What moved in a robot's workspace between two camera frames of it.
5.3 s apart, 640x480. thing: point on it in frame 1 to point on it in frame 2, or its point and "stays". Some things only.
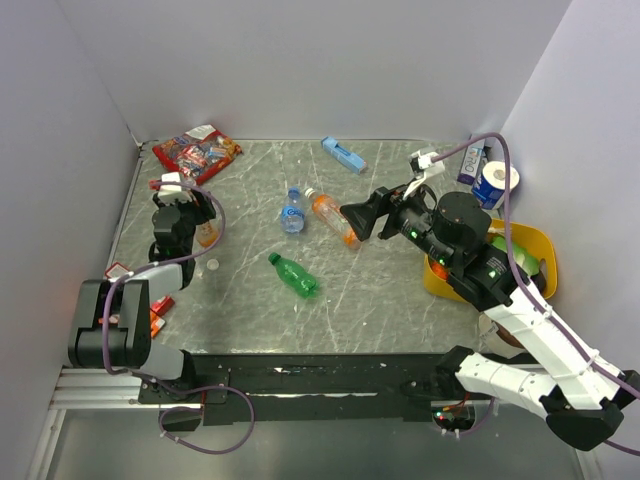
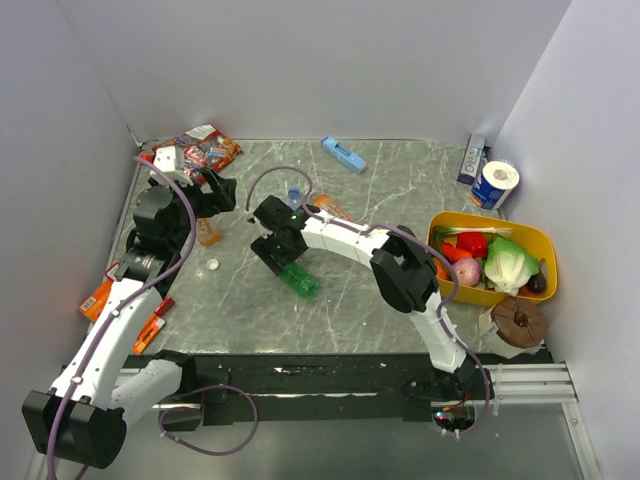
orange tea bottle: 207,233 stays
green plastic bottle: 294,276 stays
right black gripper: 384,200 to 263,249
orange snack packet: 157,310 stays
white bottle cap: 212,264 stays
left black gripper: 205,210 to 221,200
